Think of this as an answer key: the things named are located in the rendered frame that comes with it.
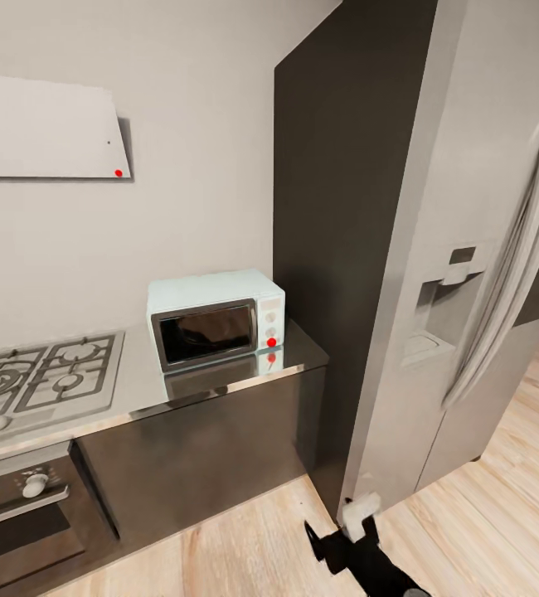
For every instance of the range hood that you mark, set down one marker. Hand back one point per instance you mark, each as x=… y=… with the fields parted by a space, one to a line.
x=55 y=129

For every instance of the oven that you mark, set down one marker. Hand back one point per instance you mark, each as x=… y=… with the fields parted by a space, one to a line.
x=53 y=519

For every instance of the microwave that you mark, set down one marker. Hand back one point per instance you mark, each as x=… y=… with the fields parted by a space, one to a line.
x=199 y=319

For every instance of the burner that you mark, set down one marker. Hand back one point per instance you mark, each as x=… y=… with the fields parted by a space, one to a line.
x=48 y=383

